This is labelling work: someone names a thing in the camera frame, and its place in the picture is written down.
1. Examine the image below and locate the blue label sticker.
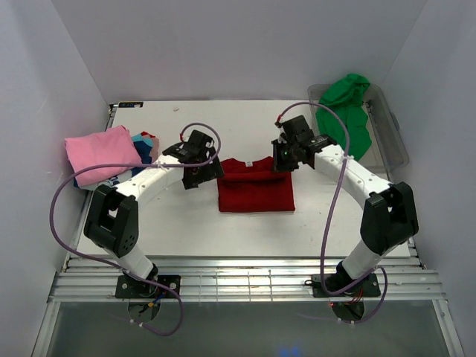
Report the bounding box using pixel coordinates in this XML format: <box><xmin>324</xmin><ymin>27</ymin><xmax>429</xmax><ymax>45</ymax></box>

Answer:
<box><xmin>118</xmin><ymin>102</ymin><xmax>144</xmax><ymax>108</ymax></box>

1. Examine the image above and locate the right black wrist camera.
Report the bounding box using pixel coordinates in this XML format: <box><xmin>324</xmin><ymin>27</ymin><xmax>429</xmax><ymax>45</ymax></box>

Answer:
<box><xmin>282</xmin><ymin>115</ymin><xmax>314</xmax><ymax>141</ymax></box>

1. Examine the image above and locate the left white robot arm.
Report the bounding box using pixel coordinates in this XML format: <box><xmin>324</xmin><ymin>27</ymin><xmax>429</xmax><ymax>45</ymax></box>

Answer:
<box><xmin>84</xmin><ymin>138</ymin><xmax>224</xmax><ymax>298</ymax></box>

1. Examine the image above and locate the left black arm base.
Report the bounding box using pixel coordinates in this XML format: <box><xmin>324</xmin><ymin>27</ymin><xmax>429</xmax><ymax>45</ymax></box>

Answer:
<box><xmin>115</xmin><ymin>275</ymin><xmax>181</xmax><ymax>300</ymax></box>

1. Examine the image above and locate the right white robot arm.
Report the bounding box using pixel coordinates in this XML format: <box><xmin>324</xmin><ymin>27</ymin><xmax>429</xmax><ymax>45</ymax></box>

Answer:
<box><xmin>271</xmin><ymin>135</ymin><xmax>419</xmax><ymax>296</ymax></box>

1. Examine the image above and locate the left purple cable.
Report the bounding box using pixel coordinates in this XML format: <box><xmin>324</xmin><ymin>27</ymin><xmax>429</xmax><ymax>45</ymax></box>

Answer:
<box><xmin>50</xmin><ymin>121</ymin><xmax>223</xmax><ymax>337</ymax></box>

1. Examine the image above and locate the aluminium frame rail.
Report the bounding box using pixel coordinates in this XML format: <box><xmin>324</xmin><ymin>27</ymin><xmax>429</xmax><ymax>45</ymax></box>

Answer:
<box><xmin>49</xmin><ymin>257</ymin><xmax>446</xmax><ymax>303</ymax></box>

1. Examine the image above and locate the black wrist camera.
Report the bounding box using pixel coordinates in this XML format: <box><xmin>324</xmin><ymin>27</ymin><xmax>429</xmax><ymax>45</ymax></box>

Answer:
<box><xmin>184</xmin><ymin>129</ymin><xmax>213</xmax><ymax>155</ymax></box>
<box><xmin>282</xmin><ymin>115</ymin><xmax>314</xmax><ymax>141</ymax></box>

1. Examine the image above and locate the dark red t-shirt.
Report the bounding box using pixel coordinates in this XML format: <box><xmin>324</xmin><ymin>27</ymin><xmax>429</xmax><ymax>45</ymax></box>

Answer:
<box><xmin>217</xmin><ymin>157</ymin><xmax>295</xmax><ymax>213</ymax></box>

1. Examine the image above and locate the green t-shirt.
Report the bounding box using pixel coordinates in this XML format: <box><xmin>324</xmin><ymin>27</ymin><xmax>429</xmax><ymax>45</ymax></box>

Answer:
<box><xmin>315</xmin><ymin>74</ymin><xmax>372</xmax><ymax>161</ymax></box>

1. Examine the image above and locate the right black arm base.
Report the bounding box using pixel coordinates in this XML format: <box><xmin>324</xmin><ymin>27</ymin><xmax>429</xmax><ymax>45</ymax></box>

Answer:
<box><xmin>304</xmin><ymin>274</ymin><xmax>381</xmax><ymax>298</ymax></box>

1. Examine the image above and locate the pink folded t-shirt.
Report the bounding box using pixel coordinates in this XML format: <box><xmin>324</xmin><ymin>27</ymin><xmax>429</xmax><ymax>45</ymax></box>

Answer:
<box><xmin>65</xmin><ymin>126</ymin><xmax>142</xmax><ymax>173</ymax></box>

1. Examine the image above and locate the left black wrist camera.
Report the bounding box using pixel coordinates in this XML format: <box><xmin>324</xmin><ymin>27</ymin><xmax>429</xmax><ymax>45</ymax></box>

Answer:
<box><xmin>184</xmin><ymin>129</ymin><xmax>213</xmax><ymax>155</ymax></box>

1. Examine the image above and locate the clear plastic bin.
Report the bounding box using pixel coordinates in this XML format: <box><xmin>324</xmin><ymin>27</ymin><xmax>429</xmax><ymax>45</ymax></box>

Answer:
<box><xmin>308</xmin><ymin>84</ymin><xmax>408</xmax><ymax>176</ymax></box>

